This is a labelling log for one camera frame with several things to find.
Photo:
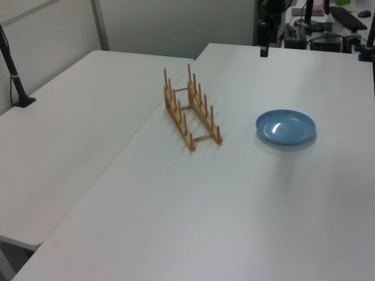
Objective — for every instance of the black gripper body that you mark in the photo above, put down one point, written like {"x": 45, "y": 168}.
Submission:
{"x": 271, "y": 16}

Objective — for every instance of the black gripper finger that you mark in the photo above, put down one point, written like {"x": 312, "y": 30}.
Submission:
{"x": 272, "y": 35}
{"x": 264, "y": 41}

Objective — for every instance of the blue round plate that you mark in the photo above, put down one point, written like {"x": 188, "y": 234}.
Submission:
{"x": 286, "y": 127}

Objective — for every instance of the wooden plate rack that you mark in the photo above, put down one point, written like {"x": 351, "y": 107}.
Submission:
{"x": 192, "y": 112}

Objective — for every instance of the black monitor stand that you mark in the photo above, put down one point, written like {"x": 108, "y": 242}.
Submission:
{"x": 307, "y": 14}

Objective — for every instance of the black electronics box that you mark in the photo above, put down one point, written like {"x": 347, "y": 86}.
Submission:
{"x": 325, "y": 43}

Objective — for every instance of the black computer keyboard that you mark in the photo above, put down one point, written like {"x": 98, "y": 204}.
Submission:
{"x": 347, "y": 17}

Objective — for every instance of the black computer mouse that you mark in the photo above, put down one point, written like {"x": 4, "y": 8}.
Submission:
{"x": 364, "y": 13}

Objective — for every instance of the black clamped camera stand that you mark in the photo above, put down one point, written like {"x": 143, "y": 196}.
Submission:
{"x": 367, "y": 47}

